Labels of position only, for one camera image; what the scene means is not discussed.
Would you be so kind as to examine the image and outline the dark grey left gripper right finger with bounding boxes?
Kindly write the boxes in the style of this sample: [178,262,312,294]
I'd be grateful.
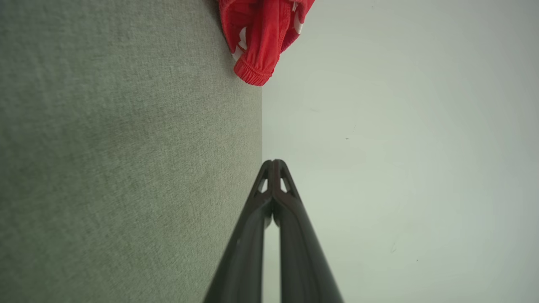
[273,159,344,303]

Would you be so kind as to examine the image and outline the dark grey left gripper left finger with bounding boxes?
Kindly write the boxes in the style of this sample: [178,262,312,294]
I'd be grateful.
[203,159,275,303]

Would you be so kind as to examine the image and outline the red shorts with white stripe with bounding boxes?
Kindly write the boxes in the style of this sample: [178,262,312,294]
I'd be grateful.
[218,0,315,86]

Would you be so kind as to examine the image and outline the grey fabric sofa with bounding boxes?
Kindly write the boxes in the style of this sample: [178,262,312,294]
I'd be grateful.
[0,0,264,303]

